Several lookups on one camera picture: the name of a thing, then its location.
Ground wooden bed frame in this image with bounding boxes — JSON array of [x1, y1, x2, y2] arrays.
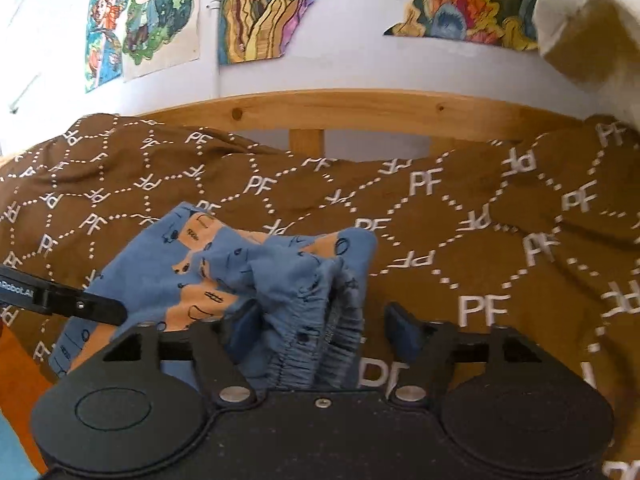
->
[[0, 88, 591, 168]]

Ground brown PF patterned duvet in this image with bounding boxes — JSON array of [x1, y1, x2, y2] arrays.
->
[[1, 114, 639, 479]]

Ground white hanging garment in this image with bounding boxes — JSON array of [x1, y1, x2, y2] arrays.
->
[[533, 0, 639, 127]]

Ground blue pajama pants orange cars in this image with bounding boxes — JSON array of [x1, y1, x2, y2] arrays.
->
[[49, 203, 376, 390]]

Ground blue mermaid poster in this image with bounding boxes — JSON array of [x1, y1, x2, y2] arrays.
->
[[85, 0, 128, 93]]

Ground anime girl poster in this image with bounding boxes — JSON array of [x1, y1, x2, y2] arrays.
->
[[122, 0, 200, 80]]

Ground colourful swirl poster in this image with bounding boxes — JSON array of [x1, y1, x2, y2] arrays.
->
[[218, 0, 314, 65]]

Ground colourful flower poster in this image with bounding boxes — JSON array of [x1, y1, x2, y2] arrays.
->
[[385, 0, 538, 52]]

